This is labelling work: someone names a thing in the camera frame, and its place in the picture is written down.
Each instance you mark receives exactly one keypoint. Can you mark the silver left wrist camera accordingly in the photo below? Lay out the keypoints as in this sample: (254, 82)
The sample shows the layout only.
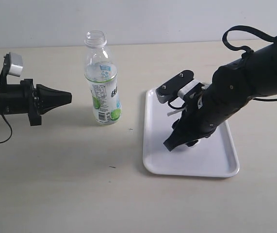
(13, 64)

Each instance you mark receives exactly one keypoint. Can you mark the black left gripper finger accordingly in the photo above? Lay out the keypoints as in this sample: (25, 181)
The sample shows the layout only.
(48, 95)
(46, 105)

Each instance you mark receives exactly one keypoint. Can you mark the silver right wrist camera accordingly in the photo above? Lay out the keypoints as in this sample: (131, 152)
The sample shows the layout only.
(180, 85)

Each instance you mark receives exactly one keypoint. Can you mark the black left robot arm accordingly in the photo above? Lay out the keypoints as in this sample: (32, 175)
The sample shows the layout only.
(26, 97)

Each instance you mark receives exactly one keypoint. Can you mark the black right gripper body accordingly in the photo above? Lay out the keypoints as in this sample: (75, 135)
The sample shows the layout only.
(204, 114)

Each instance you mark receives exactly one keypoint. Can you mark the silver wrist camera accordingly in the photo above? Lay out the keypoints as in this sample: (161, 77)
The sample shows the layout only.
(13, 64)
(180, 85)

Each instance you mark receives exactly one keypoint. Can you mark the white bottle cap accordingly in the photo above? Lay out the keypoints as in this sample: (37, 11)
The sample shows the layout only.
(192, 143)

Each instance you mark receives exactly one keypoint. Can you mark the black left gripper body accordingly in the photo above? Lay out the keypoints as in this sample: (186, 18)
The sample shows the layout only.
(19, 99)

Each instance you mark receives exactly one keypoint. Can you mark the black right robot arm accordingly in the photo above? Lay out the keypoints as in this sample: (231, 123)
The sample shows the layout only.
(233, 86)

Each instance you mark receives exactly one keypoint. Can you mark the clear plastic drink bottle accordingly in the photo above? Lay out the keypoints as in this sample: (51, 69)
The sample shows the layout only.
(101, 73)

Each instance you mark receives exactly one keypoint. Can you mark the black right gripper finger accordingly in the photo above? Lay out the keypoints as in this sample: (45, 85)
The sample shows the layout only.
(180, 137)
(202, 140)

